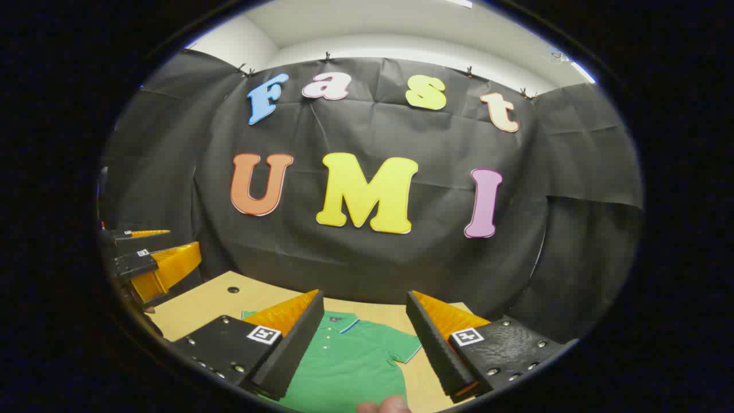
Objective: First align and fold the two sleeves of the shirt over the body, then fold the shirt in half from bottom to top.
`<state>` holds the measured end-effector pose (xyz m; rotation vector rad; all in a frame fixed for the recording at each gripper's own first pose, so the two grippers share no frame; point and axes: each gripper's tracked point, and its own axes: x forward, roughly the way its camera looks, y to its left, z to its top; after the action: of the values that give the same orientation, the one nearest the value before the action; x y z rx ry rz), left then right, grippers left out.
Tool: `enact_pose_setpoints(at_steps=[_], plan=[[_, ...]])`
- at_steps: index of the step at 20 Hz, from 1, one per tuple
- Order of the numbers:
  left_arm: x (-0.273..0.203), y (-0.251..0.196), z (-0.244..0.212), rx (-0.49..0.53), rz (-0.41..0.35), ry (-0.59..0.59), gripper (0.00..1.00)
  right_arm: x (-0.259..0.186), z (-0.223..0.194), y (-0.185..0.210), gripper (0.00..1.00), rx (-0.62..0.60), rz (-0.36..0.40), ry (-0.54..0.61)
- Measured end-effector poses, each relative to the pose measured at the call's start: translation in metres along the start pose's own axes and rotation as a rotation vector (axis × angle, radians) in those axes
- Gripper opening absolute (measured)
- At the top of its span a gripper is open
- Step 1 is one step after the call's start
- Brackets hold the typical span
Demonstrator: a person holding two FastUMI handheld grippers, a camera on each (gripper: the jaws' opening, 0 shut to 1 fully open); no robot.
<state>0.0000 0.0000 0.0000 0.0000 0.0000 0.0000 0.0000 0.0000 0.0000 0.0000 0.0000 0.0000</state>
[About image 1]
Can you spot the green T-shirt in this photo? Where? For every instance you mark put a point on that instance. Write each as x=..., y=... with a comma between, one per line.
x=355, y=361

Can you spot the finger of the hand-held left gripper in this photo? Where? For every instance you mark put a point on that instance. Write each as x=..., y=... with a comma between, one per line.
x=135, y=265
x=146, y=244

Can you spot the ceiling light panel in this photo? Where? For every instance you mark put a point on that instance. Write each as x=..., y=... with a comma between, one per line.
x=459, y=3
x=582, y=71

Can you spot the row of black backdrop clips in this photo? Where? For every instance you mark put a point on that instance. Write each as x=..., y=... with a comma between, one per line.
x=327, y=56

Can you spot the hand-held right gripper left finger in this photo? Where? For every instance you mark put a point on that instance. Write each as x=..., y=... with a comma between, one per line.
x=298, y=350

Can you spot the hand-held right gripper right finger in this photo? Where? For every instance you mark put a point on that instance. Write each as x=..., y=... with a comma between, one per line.
x=436, y=350

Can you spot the black backdrop cloth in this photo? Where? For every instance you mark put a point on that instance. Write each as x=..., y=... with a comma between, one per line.
x=367, y=264

